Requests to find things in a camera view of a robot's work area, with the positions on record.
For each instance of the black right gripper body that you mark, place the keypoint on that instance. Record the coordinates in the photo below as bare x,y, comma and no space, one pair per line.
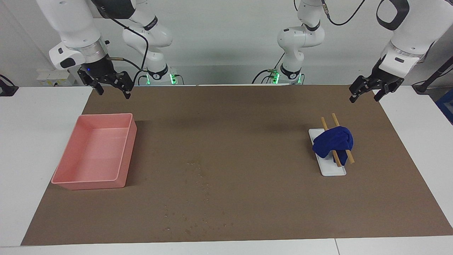
101,71

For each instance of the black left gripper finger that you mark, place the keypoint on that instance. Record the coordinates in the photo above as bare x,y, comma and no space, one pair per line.
359,86
387,88

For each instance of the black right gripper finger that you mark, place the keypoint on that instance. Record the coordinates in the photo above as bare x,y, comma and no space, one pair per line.
92,83
126,83

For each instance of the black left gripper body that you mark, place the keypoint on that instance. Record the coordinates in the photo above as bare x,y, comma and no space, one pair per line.
382,76

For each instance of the blue towel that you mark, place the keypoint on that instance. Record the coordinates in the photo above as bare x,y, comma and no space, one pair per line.
334,141

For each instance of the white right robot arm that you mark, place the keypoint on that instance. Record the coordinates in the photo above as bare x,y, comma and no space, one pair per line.
78,24

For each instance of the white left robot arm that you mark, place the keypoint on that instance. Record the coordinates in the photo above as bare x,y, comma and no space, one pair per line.
414,32

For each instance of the white towel rack base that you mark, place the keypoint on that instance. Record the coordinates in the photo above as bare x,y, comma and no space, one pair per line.
332,170

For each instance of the wooden rack rod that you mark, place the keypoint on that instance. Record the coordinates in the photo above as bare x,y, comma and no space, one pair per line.
324,124
335,119

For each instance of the black stand pole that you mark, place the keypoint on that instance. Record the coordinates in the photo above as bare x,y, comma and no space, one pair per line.
437,74

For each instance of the blue crate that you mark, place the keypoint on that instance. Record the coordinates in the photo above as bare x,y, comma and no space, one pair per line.
446,104

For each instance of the pink plastic bin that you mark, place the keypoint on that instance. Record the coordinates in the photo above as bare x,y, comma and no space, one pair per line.
95,152

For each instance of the brown table mat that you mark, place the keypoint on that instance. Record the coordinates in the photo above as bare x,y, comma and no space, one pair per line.
230,141

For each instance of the white wall socket box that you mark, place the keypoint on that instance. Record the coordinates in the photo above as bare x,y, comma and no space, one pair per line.
53,76

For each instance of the black clamp mount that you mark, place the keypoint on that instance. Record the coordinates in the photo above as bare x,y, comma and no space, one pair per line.
7,90

